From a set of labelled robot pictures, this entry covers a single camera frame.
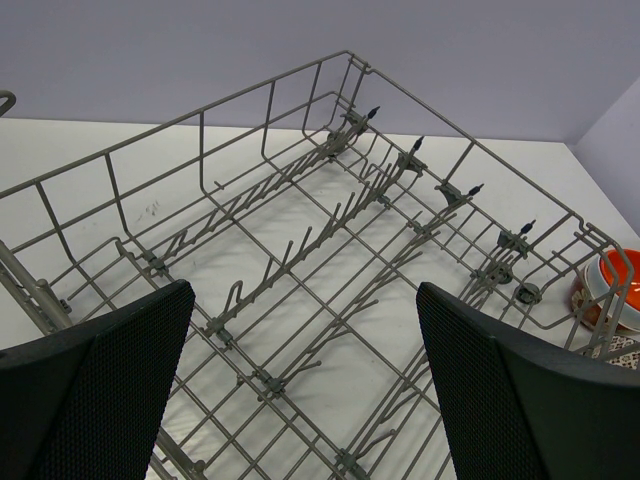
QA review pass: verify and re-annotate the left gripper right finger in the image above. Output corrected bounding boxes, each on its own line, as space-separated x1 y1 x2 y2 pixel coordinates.
416 282 639 479

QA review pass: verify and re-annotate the grey wire dish rack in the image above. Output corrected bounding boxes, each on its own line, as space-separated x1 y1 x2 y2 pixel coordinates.
1 51 639 479

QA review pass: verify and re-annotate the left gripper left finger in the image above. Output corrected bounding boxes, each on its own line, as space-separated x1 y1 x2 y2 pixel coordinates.
1 280 195 479

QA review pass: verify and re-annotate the brown patterned bowl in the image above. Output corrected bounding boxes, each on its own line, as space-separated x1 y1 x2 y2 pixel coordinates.
575 335 639 371

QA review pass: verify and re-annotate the brown bottom bowl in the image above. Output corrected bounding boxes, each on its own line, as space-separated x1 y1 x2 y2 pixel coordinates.
568 276 601 330

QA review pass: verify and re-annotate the white bowl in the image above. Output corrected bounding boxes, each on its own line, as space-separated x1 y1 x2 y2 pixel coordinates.
582 262 640 331

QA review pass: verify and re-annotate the orange bowl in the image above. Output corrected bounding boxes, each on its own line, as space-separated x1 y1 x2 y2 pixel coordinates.
599 249 640 309

